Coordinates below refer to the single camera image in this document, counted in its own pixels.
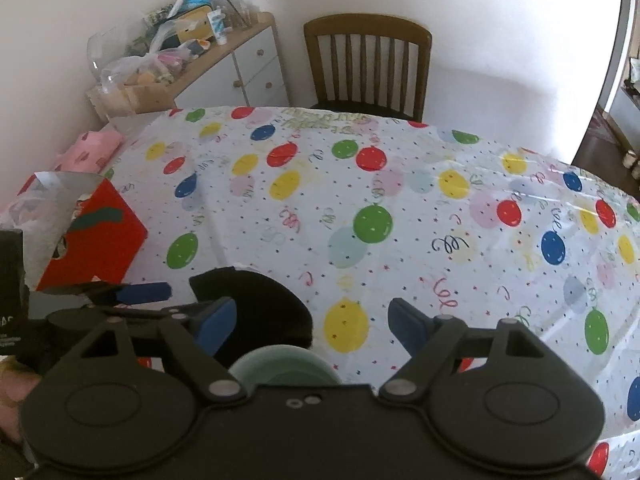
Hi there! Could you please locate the white and blue tube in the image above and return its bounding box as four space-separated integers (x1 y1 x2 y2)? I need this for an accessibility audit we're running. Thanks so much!
208 7 229 46

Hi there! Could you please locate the clear bag of plush toys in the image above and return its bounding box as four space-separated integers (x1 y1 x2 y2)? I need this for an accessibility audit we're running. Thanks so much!
87 27 202 112

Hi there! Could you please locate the person's left hand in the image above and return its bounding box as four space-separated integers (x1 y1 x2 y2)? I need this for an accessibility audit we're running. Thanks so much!
0 359 44 444

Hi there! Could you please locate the balloon print tablecloth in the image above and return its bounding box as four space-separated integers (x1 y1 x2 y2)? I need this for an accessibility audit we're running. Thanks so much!
0 105 640 480

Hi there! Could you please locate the wooden chair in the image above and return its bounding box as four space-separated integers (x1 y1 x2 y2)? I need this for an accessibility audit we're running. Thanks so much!
303 13 434 124

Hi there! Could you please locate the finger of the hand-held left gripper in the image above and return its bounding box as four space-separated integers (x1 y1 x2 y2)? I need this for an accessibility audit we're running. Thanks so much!
37 281 174 307
84 304 202 322

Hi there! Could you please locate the white cabinet with wooden top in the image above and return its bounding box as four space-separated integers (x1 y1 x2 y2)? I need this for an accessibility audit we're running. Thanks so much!
164 12 291 112

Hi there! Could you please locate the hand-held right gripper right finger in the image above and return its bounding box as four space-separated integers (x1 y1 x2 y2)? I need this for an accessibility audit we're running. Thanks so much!
379 297 576 403

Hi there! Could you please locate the red cardboard box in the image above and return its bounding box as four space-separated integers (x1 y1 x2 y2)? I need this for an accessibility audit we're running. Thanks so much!
17 171 150 294

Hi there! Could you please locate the mint green cup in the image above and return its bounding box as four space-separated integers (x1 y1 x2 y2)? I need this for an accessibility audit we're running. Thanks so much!
227 344 342 397

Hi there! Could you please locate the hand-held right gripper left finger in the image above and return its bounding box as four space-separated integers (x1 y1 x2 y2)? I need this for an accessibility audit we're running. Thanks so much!
47 296 248 403

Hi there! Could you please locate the black cloth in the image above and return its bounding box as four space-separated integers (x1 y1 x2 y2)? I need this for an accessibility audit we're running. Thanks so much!
188 267 314 372

